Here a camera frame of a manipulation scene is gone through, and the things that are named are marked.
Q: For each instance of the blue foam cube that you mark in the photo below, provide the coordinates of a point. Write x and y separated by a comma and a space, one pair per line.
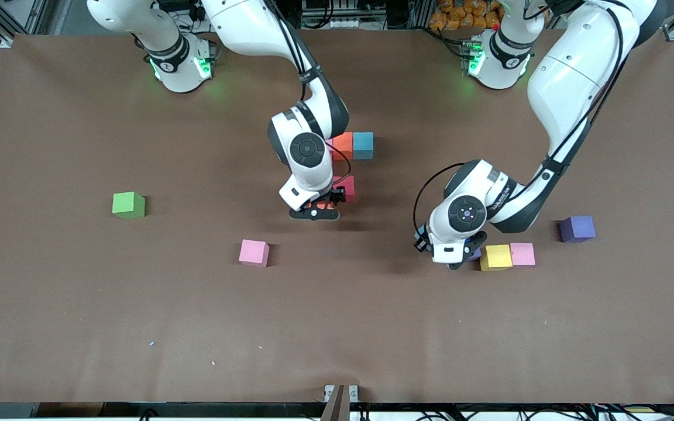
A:
419, 234
363, 145

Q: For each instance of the orange foam cube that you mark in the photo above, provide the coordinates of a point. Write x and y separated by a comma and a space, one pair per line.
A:
320, 205
344, 147

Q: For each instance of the purple foam cube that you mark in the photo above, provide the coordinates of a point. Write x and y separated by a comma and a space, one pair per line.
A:
476, 254
577, 228

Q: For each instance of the red foam cube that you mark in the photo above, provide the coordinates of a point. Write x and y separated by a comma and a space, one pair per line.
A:
350, 186

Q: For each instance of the yellow foam cube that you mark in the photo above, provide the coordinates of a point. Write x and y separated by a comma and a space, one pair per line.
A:
497, 257

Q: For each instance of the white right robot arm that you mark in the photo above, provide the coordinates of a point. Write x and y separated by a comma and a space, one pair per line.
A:
255, 29

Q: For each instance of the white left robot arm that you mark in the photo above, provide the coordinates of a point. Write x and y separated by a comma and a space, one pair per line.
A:
577, 58

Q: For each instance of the brown table cover sheet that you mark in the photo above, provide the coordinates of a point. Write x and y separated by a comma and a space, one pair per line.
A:
337, 321

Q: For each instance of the white power strip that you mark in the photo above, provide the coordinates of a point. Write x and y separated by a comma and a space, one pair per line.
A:
343, 23

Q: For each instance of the green foam cube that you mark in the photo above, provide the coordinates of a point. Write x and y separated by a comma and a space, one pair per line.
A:
128, 206

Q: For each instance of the orange objects pile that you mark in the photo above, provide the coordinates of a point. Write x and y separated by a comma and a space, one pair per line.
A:
454, 17

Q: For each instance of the metal table edge bracket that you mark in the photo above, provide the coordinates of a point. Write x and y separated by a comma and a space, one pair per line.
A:
329, 390

